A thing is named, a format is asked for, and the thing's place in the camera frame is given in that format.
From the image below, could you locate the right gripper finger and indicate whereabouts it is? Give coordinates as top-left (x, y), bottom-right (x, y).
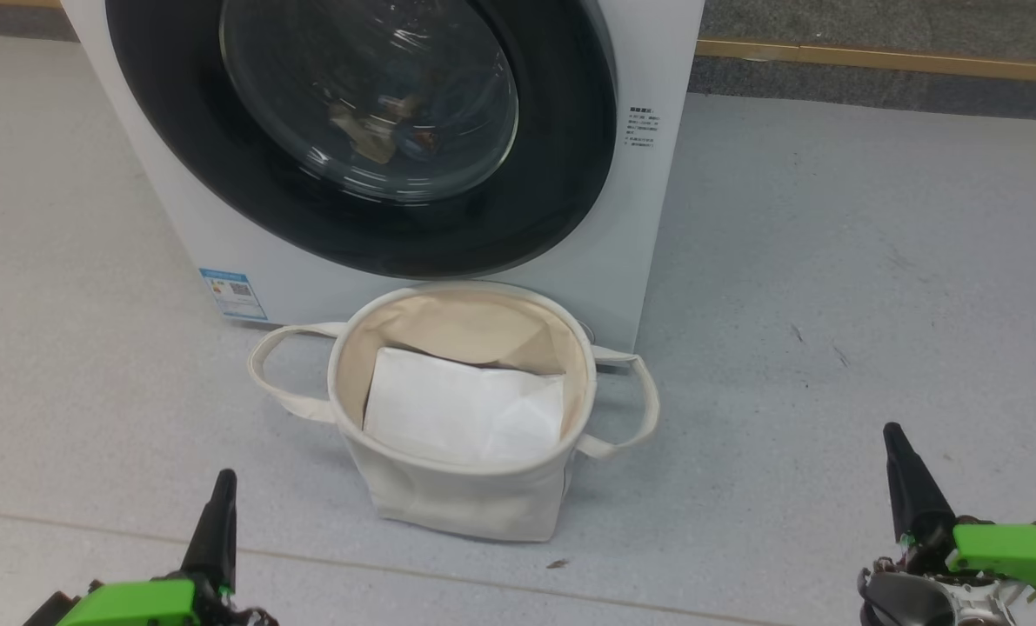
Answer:
top-left (883, 423), bottom-right (958, 549)

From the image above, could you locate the yellow wooden baseboard strip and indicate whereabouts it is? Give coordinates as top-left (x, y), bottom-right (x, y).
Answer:
top-left (696, 38), bottom-right (1036, 85)

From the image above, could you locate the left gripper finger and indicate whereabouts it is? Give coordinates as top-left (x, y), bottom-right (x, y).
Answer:
top-left (181, 469), bottom-right (238, 596)

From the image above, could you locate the cream canvas laundry basket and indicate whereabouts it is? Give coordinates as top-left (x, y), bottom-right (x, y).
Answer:
top-left (248, 280), bottom-right (660, 543)

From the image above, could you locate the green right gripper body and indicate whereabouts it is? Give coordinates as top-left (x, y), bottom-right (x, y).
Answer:
top-left (899, 522), bottom-right (1036, 609)

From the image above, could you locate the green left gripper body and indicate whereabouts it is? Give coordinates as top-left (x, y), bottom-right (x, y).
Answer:
top-left (57, 578), bottom-right (277, 626)

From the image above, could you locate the white folded sheet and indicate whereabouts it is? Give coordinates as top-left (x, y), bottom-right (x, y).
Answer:
top-left (363, 347), bottom-right (566, 466)

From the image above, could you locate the white front-load washing machine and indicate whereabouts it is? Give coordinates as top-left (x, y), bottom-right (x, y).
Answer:
top-left (61, 0), bottom-right (707, 353)

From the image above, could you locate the blue patterned garment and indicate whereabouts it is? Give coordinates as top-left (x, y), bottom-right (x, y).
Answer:
top-left (326, 91), bottom-right (442, 166)

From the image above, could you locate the blue energy label sticker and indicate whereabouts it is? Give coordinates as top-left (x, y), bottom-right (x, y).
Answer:
top-left (199, 268), bottom-right (268, 323)

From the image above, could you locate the glass washing machine door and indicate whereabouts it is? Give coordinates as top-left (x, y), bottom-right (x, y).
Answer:
top-left (105, 0), bottom-right (618, 279)

